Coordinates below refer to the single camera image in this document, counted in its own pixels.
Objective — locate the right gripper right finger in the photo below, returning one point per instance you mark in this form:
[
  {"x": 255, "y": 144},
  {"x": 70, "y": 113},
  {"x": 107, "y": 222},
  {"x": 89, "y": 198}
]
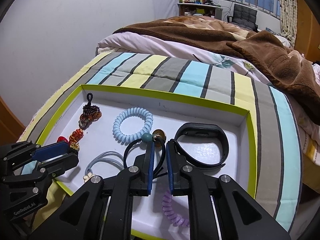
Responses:
[{"x": 219, "y": 208}]

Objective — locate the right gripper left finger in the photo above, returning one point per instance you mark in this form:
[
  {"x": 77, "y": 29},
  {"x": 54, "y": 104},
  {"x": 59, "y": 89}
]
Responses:
[{"x": 102, "y": 207}]

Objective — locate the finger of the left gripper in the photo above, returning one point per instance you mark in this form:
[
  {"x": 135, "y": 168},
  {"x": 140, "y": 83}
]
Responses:
[
  {"x": 50, "y": 151},
  {"x": 56, "y": 167}
]

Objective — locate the black smart wristband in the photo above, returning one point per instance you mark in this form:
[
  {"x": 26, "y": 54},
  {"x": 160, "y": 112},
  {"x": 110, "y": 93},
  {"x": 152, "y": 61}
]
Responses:
[{"x": 203, "y": 145}]

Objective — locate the wooden door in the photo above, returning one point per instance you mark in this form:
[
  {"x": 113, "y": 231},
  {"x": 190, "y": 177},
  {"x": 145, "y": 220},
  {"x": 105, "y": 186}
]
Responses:
[{"x": 10, "y": 126}]

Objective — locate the striped bed cover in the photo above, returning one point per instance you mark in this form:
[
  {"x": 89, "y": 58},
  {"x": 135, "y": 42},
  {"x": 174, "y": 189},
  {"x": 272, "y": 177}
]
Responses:
[{"x": 270, "y": 166}]

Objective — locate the brown fleece blanket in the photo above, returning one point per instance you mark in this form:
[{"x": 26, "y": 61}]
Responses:
[{"x": 284, "y": 67}]

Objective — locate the wooden wardrobe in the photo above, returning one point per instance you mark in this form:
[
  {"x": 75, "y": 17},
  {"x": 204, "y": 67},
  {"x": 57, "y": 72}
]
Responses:
[{"x": 307, "y": 39}]

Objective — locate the black office chair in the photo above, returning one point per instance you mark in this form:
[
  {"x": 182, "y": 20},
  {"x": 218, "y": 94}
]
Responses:
[{"x": 244, "y": 17}]

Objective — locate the cluttered desk shelf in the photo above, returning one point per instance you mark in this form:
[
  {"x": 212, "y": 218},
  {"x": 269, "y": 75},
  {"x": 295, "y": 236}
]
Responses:
[{"x": 200, "y": 7}]

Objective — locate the patterned window curtain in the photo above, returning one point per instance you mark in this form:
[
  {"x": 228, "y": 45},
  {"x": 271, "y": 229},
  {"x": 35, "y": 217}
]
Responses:
[{"x": 288, "y": 20}]

